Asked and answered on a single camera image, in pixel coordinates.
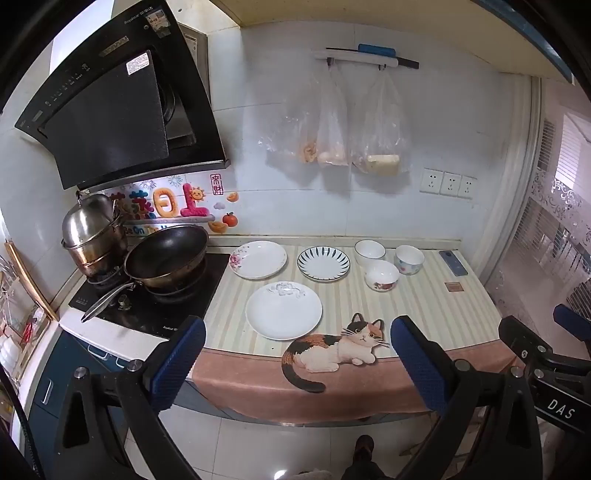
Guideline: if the wall hook rail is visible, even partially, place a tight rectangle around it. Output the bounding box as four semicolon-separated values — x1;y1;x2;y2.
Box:
326;44;420;70

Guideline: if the wire dish rack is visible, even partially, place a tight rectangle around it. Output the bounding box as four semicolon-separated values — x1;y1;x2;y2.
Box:
0;258;51;386

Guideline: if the blue kitchen cabinet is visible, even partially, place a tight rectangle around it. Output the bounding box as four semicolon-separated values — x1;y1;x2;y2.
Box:
21;330;232;467

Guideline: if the clear plastic bag with buns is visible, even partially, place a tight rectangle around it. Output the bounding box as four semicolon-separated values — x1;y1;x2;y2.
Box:
264;69;324;165

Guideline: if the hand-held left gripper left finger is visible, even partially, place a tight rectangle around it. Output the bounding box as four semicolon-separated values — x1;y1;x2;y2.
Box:
53;315;206;480

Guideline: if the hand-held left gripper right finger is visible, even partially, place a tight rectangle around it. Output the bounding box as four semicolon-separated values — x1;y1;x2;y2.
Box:
390;316;543;480

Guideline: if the clear plastic bag with bread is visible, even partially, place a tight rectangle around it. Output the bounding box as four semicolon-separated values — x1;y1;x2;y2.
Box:
316;65;351;168

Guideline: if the wooden cutting board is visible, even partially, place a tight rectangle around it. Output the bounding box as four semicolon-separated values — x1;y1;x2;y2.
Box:
4;242;59;322

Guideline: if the stainless steel steamer pot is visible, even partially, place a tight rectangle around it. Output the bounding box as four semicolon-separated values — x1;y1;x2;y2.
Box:
61;193;129;278

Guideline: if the striped counter mat with cat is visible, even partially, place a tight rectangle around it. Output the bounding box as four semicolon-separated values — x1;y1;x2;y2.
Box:
191;244;527;423

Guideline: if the white plate with grey print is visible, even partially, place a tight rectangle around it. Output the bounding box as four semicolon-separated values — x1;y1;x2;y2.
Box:
245;280;323;341

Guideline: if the black glass gas stove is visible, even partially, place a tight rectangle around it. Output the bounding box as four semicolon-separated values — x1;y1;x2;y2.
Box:
68;253;232;334

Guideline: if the white bowl with dark rim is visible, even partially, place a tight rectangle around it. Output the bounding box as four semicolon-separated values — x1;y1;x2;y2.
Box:
354;239;387;267

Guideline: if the white wall hook rack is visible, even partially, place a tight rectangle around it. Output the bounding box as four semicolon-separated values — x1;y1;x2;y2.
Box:
310;50;399;71

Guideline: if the black range hood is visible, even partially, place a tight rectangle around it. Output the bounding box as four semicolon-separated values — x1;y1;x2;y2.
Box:
15;0;232;191

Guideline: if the colourful wall sticker set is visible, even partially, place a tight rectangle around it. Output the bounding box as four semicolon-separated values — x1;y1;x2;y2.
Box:
104;175;241;236

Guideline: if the white plate with pink flowers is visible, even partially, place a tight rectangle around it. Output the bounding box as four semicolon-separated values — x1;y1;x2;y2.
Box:
229;240;288;280

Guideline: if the glass sliding door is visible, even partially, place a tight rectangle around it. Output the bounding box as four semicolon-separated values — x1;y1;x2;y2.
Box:
480;76;591;361

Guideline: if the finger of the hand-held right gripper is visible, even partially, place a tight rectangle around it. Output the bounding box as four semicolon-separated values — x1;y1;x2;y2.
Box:
553;303;591;360
498;315;553;370

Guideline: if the blue smartphone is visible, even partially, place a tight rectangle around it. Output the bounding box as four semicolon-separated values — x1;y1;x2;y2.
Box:
438;250;469;277

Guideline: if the black wok with steel handle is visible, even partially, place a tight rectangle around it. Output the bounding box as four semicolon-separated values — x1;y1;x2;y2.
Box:
81;224;209;323

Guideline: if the white plate with blue stripes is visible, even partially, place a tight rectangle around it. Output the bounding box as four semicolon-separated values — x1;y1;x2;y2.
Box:
297;246;351;282

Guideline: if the person's foot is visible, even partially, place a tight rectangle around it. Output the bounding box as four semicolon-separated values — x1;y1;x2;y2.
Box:
341;434;389;480

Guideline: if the clear plastic bag yellow block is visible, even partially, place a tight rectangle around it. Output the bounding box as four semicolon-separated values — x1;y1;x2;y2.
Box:
351;69;411;176

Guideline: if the white bowl with blue flowers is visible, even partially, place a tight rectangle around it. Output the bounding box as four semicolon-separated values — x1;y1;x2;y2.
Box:
394;244;426;276

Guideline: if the white bowl with red flowers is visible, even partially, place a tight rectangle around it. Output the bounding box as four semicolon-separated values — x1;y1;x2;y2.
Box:
365;260;400;292

